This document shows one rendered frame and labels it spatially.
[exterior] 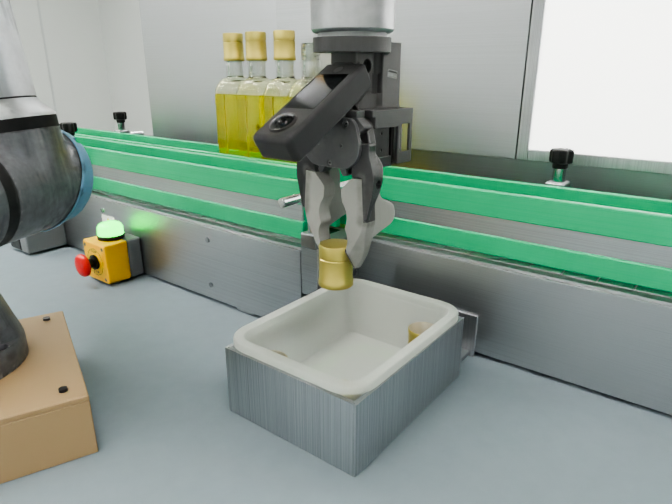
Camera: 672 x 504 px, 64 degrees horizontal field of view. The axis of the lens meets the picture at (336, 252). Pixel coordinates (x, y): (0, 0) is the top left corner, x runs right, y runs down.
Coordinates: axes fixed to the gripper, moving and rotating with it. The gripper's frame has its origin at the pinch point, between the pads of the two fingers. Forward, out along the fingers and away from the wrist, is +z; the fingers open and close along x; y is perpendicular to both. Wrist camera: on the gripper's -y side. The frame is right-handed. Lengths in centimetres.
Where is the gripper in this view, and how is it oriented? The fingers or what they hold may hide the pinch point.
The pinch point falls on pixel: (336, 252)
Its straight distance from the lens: 53.6
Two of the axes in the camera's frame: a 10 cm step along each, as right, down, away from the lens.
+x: -7.3, -2.2, 6.5
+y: 6.8, -2.4, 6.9
